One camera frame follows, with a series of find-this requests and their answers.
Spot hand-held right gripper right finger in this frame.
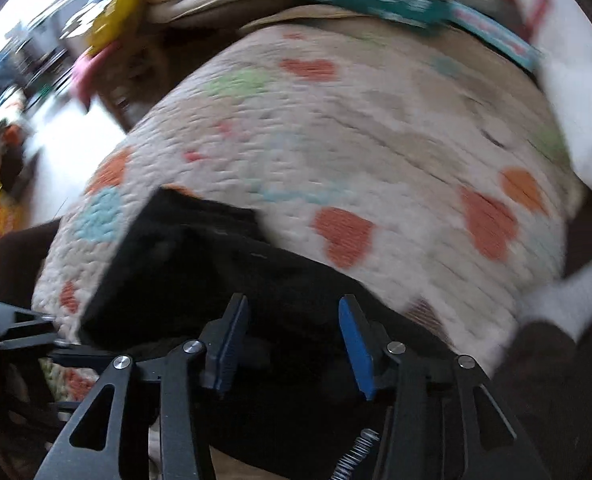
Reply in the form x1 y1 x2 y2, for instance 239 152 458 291
339 294 564 480

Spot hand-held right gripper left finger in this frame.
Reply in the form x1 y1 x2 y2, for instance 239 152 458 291
35 293 251 480

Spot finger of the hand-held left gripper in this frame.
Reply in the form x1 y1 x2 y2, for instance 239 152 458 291
46 339 125 377
0 301 58 352

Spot black pants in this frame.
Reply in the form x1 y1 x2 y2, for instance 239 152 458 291
76 186 457 467

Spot white heart print quilt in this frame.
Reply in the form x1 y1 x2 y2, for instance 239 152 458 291
30 24 584 403

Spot dark brown cloth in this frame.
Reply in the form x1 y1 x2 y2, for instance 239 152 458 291
0 217 592 480

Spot white cloth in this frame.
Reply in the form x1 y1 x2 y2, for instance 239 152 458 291
520 254 592 343

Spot pink cloth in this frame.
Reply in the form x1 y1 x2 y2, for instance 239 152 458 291
70 41 123 112

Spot brown box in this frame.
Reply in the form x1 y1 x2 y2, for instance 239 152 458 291
96 27 179 133

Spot white pillow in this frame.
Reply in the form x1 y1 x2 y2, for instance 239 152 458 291
506 0 592 202

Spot beige cushion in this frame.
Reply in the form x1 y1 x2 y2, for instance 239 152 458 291
145 0 329 28

